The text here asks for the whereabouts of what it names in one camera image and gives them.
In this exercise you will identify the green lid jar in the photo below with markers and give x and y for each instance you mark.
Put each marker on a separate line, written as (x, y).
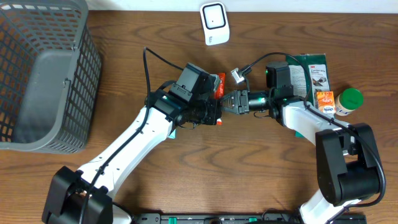
(348, 101)

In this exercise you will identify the white barcode scanner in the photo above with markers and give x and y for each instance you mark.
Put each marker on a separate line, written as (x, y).
(215, 23)

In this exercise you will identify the orange tissue pack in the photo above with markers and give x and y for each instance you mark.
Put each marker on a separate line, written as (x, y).
(326, 102)

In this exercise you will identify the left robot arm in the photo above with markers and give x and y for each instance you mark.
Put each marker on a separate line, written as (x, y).
(87, 194)

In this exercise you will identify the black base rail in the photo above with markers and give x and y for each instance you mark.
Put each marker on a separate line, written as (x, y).
(269, 216)

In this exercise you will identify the green 3M gloves package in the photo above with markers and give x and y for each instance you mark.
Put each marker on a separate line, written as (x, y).
(308, 75)

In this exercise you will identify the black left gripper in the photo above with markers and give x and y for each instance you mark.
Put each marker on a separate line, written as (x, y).
(219, 114)

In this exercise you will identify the grey plastic mesh basket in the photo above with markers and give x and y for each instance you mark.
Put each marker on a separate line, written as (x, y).
(50, 74)

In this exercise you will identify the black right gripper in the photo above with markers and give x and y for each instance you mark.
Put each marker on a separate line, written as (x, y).
(245, 108)

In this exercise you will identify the red stick sachet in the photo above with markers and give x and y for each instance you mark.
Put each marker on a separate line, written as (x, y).
(218, 94)

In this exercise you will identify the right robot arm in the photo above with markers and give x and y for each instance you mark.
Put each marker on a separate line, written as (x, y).
(349, 170)

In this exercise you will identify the teal wet wipes pack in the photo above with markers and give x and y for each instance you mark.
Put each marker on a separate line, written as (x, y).
(172, 135)

